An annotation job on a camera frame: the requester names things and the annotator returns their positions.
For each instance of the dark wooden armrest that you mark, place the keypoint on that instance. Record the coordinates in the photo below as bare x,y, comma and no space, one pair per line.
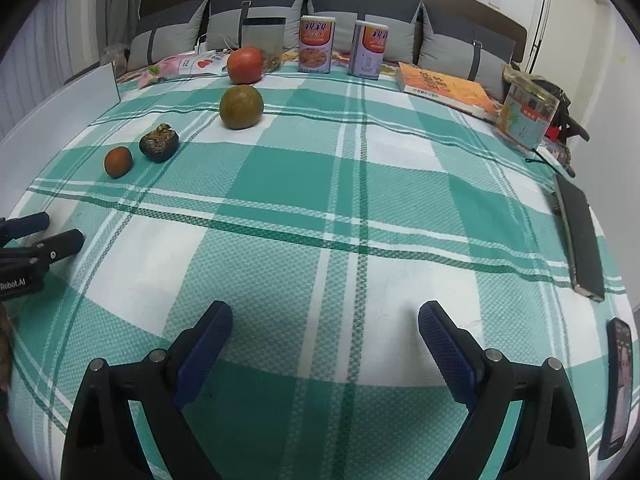
575,130

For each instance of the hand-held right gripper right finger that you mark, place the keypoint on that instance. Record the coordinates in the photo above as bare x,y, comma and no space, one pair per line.
447,355

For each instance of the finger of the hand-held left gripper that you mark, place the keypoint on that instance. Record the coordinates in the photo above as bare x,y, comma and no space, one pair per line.
60,245
30,222

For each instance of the orange book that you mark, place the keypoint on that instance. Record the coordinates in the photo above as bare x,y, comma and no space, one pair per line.
450,90

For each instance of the white cardboard box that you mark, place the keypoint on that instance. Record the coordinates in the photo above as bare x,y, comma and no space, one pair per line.
60,105

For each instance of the green orange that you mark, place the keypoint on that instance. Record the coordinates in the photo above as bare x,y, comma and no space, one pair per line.
241,106

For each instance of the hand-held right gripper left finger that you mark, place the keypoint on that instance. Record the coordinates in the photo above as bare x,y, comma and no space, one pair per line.
205,355

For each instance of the clear labelled plastic jar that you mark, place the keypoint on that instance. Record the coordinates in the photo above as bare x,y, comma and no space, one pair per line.
527,110

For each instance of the grey curtain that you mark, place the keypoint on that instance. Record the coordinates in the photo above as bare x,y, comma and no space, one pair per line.
75,15

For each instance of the grey pillow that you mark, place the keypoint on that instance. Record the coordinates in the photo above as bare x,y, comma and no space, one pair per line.
230,10
370,2
160,40
460,45

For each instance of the dark smartphone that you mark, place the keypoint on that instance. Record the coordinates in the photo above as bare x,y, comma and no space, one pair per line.
582,245

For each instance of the purple labelled food can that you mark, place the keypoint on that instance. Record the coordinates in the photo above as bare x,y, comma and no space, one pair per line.
370,50
316,45

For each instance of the red packet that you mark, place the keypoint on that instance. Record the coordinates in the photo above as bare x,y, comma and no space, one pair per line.
552,134

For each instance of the white charger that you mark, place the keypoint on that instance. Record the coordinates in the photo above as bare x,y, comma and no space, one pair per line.
202,42

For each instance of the white door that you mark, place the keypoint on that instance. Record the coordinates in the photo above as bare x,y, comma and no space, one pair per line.
565,10

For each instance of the green checkered tablecloth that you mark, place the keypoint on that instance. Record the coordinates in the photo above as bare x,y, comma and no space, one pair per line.
325,210

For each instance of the dark mangosteen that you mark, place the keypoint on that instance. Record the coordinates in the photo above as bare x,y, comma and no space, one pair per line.
159,144

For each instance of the small orange tangerine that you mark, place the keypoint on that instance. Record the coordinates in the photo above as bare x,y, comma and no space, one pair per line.
118,161

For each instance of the red tomato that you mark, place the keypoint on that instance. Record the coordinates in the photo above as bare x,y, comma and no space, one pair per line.
245,65

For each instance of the smartphone with lit screen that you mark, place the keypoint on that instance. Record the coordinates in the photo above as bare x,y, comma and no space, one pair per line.
619,390

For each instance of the clear bag of snacks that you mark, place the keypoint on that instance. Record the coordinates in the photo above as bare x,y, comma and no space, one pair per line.
112,57

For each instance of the pink white snack packet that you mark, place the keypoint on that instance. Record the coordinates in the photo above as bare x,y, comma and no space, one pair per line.
175,66

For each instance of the black bag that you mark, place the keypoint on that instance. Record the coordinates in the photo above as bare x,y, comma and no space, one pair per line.
547,85

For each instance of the clear jar dark lid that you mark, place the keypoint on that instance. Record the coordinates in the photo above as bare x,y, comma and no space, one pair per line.
262,35

